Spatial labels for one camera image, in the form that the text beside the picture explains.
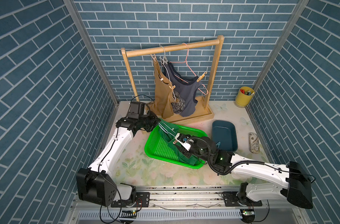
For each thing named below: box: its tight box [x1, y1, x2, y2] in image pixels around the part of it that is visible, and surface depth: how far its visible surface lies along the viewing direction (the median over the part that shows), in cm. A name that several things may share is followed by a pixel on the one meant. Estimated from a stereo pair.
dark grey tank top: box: [164, 61, 202, 118], surface depth 93 cm
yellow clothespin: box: [196, 71, 208, 83], surface depth 78 cm
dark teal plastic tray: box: [212, 119, 238, 153], surface depth 99 cm
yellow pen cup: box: [234, 85, 255, 109], surface depth 114 cm
